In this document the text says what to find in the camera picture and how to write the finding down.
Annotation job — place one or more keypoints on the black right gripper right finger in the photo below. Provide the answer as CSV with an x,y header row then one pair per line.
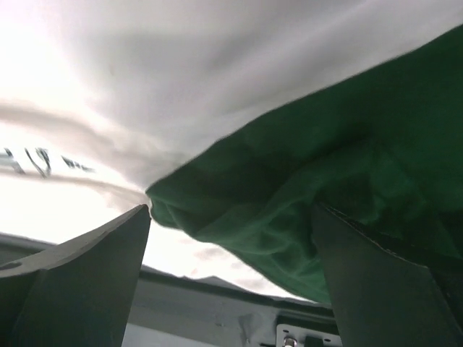
x,y
383,292

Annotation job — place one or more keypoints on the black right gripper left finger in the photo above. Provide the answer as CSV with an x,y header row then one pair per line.
x,y
78,293

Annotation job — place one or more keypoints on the white green-sleeved Charlie Brown shirt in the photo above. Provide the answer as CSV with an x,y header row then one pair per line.
x,y
231,119

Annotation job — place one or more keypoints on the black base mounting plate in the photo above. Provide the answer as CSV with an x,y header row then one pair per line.
x,y
169,311

